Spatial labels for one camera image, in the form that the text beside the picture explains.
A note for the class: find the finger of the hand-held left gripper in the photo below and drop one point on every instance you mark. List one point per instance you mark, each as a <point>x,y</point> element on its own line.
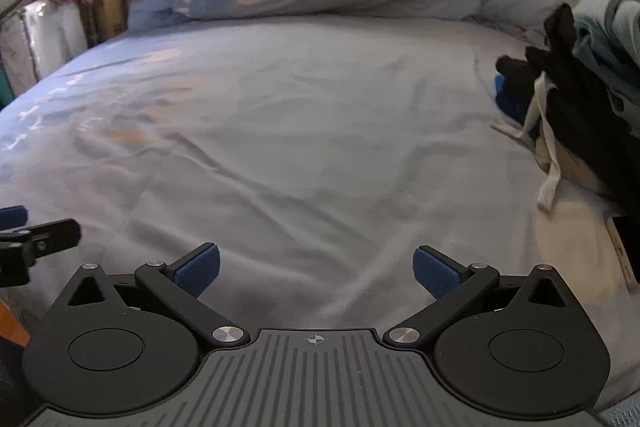
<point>50,234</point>
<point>12,218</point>

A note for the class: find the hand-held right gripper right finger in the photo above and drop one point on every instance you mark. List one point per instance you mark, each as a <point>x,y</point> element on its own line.
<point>435,272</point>

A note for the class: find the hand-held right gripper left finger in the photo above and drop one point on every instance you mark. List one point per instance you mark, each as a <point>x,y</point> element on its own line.
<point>200,269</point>

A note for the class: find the pile of dark clothes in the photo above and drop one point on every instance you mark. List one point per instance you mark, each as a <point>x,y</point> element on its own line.
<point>585,122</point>

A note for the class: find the blue printed bed sheet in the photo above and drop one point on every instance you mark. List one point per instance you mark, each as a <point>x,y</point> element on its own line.
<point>300,132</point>

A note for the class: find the clear plastic storage bag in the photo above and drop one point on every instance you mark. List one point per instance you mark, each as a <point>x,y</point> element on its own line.
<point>35,42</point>

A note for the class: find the blue folded cloth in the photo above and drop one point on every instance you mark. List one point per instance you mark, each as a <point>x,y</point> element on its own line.
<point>510,99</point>

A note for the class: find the wooden cabinet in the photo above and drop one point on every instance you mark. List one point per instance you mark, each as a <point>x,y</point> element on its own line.
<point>107,2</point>

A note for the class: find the light blue garment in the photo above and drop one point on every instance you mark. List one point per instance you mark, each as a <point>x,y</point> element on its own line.
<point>615,37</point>

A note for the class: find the wooden bed frame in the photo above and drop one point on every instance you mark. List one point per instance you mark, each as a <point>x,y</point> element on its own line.
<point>12,322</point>

